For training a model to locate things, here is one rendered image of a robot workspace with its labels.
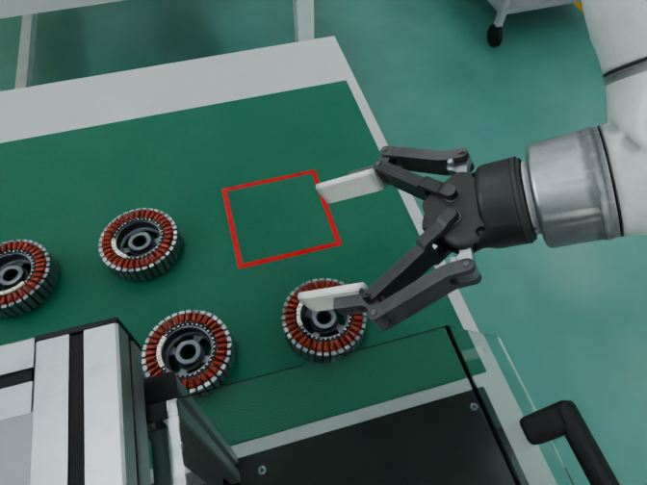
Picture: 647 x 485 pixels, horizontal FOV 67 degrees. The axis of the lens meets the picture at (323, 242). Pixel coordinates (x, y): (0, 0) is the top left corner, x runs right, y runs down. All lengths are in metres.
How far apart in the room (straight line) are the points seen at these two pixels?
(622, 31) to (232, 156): 0.63
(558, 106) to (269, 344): 1.86
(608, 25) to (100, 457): 0.41
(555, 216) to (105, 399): 0.33
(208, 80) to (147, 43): 1.55
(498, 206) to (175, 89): 0.75
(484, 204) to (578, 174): 0.07
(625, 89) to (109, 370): 0.38
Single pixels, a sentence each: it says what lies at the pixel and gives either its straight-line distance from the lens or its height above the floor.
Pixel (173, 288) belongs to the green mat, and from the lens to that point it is 0.74.
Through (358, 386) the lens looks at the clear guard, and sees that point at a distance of 0.32.
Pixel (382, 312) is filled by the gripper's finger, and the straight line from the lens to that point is 0.42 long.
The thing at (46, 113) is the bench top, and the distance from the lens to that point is 1.07.
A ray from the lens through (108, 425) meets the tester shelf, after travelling 0.29.
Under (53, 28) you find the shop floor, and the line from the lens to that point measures 2.85.
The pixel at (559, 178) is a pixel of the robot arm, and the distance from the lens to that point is 0.41.
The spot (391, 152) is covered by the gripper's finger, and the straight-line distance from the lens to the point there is 0.53.
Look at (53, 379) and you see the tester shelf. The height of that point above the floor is 1.11.
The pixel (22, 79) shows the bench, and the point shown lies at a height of 0.20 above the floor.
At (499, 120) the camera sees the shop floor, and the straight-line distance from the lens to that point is 2.16.
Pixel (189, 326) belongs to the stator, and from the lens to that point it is 0.67.
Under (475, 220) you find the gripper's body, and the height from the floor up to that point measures 1.04.
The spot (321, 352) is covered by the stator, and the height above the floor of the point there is 0.78.
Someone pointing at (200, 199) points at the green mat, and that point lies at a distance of 0.82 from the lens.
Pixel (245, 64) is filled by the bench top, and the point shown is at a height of 0.75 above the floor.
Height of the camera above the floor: 1.37
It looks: 56 degrees down
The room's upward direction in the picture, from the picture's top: straight up
